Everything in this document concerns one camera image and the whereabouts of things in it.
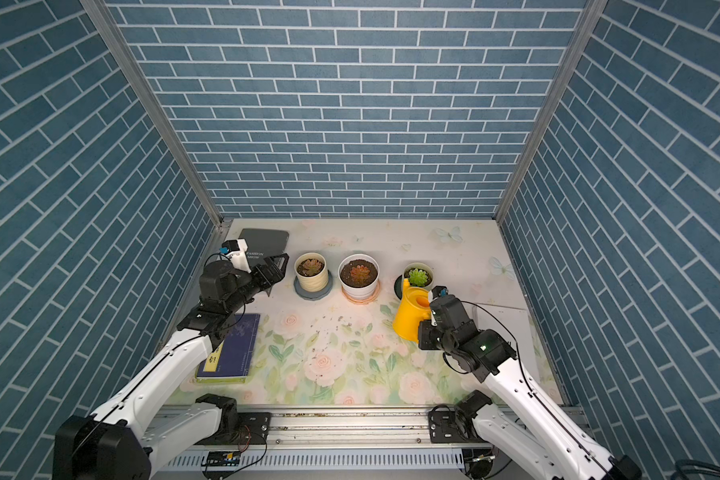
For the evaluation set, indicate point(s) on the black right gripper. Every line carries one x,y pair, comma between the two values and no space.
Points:
424,334

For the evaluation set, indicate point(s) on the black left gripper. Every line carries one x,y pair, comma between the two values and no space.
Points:
275,275

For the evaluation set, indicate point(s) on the yellow watering can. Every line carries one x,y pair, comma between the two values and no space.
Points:
414,309

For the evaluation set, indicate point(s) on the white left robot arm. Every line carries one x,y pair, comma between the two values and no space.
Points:
115,440

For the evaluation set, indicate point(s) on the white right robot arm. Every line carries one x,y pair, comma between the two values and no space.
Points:
510,411

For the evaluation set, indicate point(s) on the bright green succulent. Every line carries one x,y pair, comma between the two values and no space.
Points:
419,277

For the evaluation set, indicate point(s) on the pink-green succulent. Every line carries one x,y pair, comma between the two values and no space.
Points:
310,267

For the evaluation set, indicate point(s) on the red succulent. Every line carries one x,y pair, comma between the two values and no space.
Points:
360,275

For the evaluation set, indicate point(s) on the green plant pot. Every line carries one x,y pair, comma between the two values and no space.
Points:
423,266

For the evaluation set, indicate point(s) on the dark green saucer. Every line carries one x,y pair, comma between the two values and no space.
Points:
398,287

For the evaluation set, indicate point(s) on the navy blue book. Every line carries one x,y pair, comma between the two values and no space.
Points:
232,360

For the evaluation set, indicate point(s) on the pink saucer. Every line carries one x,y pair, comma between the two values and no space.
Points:
364,301

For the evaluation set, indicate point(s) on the grey-blue saucer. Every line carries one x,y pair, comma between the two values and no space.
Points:
317,295

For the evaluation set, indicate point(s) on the cream ribbed plant pot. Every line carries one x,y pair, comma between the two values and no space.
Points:
316,283

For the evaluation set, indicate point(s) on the white plant pot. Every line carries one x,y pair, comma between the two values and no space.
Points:
346,284

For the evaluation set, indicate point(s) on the green circuit board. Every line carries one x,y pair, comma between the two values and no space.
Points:
222,459

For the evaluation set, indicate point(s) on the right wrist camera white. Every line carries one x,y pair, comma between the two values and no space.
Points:
439,291

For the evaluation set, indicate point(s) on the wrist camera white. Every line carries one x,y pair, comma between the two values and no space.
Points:
439,291
235,250

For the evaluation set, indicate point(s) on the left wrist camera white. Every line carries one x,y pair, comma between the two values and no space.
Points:
235,250

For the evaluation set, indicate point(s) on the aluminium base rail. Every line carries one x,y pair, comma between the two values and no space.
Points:
286,440

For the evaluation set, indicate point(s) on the aluminium corner post left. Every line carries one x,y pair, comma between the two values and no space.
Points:
115,41

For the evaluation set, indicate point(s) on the aluminium corner post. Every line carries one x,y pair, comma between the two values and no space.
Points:
581,35
115,41

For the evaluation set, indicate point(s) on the aluminium corner post right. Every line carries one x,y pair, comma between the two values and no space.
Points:
581,35

